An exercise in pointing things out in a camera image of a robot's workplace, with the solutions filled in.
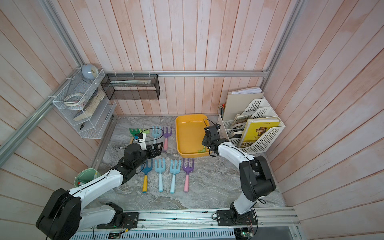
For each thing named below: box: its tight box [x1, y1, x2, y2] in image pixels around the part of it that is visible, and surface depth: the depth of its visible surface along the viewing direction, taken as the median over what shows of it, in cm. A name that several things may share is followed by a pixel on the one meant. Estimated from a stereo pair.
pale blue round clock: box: [81, 64, 99, 80], surface depth 83 cm
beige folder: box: [223, 86, 264, 121], surface depth 96 cm
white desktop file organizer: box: [217, 97, 286, 154], surface depth 90 cm
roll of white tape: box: [63, 93, 85, 107], surface depth 72 cm
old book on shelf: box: [73, 88, 106, 121], surface depth 83 cm
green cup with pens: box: [74, 168, 102, 188], surface depth 78 cm
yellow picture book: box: [241, 117, 281, 148], surface depth 85 cm
